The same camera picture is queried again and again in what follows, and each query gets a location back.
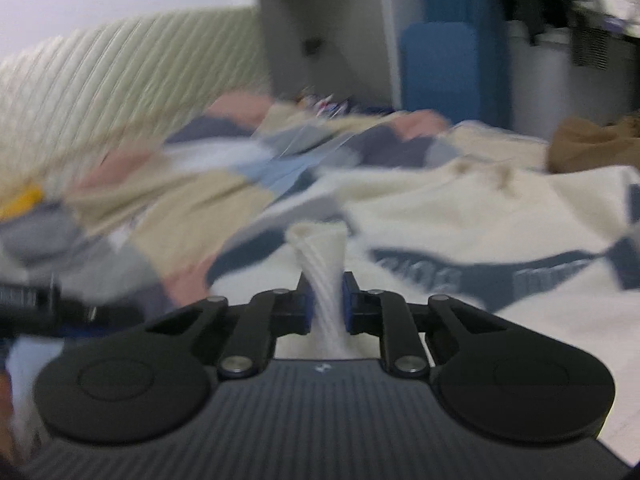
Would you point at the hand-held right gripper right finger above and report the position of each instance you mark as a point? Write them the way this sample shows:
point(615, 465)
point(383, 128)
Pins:
point(351, 310)

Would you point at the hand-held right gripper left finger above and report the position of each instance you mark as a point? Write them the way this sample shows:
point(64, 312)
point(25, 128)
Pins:
point(304, 310)

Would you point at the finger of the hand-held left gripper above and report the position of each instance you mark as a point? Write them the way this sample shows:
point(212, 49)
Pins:
point(100, 315)

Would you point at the cream sweater with navy stripe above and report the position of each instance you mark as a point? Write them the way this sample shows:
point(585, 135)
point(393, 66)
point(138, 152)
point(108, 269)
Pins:
point(450, 220)

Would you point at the yellow cloth item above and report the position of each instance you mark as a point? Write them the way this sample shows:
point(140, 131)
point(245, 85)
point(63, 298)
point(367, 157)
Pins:
point(22, 202)

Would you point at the patchwork checkered blanket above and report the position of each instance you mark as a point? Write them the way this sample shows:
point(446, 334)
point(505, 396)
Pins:
point(200, 205)

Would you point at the blue padded board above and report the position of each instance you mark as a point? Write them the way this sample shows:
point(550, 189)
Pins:
point(440, 70)

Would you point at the brown hoodie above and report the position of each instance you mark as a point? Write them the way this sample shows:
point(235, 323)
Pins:
point(590, 145)

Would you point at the grey wall cabinet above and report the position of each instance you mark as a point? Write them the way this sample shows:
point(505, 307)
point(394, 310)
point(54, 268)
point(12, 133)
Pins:
point(340, 20)

